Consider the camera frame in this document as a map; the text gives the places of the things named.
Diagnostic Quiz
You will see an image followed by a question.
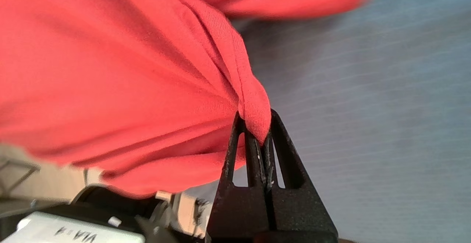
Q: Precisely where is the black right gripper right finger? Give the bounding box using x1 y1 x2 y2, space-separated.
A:
261 109 338 233

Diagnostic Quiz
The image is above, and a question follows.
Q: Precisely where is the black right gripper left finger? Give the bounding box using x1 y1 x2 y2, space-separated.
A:
205 111 270 240

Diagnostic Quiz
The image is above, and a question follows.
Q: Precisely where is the red t-shirt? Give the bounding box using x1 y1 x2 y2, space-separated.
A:
0 0 385 199

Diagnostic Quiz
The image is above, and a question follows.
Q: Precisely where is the white black-rimmed robot base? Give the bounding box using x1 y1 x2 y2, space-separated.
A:
0 184 216 243

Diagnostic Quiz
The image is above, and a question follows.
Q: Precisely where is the blue-grey bed sheet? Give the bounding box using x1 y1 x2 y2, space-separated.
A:
184 0 471 243

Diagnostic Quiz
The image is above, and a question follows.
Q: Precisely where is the black base frame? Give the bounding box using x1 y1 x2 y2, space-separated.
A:
0 158 42 196

